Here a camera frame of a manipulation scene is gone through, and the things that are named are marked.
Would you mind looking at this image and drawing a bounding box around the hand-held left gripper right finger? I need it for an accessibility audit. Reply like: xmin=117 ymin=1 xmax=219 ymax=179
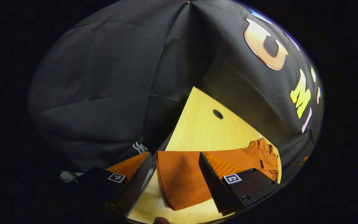
xmin=199 ymin=152 xmax=281 ymax=217

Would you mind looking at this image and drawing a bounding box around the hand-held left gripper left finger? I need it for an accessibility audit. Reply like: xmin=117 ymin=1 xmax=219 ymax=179
xmin=73 ymin=152 xmax=152 ymax=217

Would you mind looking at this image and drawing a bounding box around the orange knit garment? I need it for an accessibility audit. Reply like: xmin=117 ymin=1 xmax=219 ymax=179
xmin=156 ymin=138 xmax=279 ymax=211

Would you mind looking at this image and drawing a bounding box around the white crumpled sheet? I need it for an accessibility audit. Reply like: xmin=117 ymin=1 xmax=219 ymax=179
xmin=60 ymin=170 xmax=84 ymax=183

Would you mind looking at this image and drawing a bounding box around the black backdrop cloth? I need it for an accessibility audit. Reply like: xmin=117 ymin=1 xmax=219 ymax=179
xmin=27 ymin=0 xmax=324 ymax=187

